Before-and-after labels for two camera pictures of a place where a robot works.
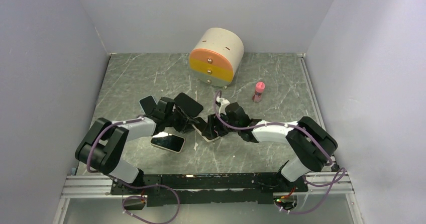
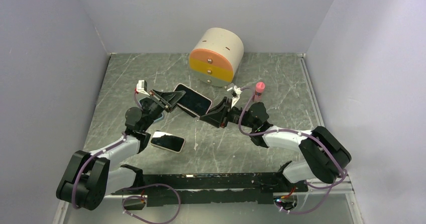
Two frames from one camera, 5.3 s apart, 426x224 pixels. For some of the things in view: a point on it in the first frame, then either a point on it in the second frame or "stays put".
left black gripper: x=186 y=121 → x=170 y=100
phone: x=200 y=126 → x=193 y=102
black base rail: x=207 y=189 stays put
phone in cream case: x=172 y=142 stays put
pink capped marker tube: x=260 y=87 stays put
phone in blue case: x=148 y=104 stays put
